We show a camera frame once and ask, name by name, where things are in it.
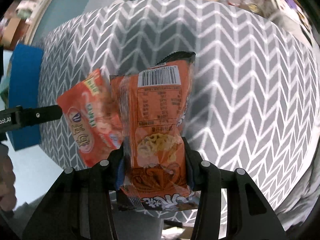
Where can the red snack bag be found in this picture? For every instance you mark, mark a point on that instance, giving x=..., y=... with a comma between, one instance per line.
x=93, y=118

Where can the person left hand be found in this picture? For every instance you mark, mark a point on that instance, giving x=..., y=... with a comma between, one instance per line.
x=7, y=191

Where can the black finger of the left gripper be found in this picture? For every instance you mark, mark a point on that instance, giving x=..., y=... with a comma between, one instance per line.
x=35, y=116

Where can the blue cardboard box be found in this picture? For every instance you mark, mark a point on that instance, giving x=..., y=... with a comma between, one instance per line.
x=23, y=91

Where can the clear plastic bag pile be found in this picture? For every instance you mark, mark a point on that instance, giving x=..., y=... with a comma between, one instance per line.
x=249, y=5

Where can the grey chevron fabric ottoman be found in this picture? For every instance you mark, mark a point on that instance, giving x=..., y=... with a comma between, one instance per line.
x=255, y=97

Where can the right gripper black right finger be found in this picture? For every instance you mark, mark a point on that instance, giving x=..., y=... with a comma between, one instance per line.
x=249, y=214

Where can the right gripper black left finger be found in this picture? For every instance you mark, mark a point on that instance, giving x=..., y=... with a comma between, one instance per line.
x=58, y=214

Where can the orange snack bag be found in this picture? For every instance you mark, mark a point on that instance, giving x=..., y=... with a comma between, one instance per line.
x=152, y=108

